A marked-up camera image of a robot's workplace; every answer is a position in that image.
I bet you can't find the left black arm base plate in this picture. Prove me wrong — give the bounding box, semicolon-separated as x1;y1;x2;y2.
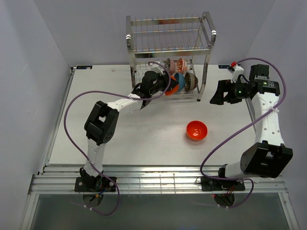
74;176;116;193

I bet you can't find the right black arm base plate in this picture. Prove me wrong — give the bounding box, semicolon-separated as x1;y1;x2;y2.
195;176;245;192

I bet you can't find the blue table sticker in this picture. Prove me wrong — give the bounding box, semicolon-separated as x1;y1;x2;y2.
218;65;229;69
76;65;93;69

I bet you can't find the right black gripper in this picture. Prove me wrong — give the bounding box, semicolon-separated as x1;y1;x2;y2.
209;79;250;105

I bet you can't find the brown bowl dark patterned rim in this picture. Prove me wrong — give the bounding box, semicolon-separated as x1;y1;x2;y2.
184;72;198;92

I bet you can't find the stainless steel dish rack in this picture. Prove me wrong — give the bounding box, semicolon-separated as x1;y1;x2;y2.
126;11;217;102

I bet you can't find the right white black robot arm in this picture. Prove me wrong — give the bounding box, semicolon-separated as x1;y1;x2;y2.
210;62;293;190

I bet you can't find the orange plastic bowl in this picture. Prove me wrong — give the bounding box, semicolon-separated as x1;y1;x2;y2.
165;75;179;96
186;120;208;141

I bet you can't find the left blue table sticker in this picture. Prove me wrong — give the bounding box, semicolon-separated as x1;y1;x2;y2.
76;65;93;69

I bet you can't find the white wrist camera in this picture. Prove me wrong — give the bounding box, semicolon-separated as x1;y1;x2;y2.
227;62;244;83
151;60;164;75

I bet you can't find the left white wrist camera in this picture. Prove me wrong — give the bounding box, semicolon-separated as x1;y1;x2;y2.
151;60;164;75

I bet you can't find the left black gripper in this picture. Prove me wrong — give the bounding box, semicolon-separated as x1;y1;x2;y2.
150;71;179;96

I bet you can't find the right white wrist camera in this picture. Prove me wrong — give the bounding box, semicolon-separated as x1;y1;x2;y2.
227;62;244;83

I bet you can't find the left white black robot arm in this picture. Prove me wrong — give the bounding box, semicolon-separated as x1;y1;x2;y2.
80;70;179;192

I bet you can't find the grey leaf patterned bowl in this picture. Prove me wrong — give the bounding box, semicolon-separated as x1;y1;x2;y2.
165;58;176;75

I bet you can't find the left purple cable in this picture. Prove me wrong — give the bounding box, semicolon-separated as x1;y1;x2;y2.
63;61;172;215

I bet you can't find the blue ceramic bowl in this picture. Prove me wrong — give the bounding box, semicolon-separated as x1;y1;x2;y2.
174;72;185;92

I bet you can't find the orange floral white bowl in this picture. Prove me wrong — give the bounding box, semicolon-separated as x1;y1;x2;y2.
176;58;188;75

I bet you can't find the right blue table sticker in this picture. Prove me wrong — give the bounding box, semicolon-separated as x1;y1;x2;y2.
218;65;229;69

